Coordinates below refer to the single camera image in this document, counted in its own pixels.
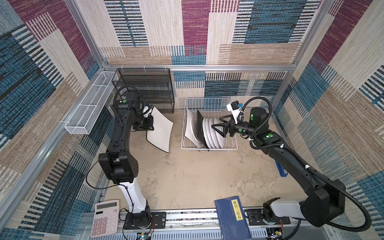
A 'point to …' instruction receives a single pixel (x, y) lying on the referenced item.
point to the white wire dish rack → (210, 108)
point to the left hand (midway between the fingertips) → (151, 125)
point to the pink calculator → (106, 218)
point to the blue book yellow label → (233, 222)
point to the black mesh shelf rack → (154, 84)
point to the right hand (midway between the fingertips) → (216, 124)
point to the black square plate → (199, 120)
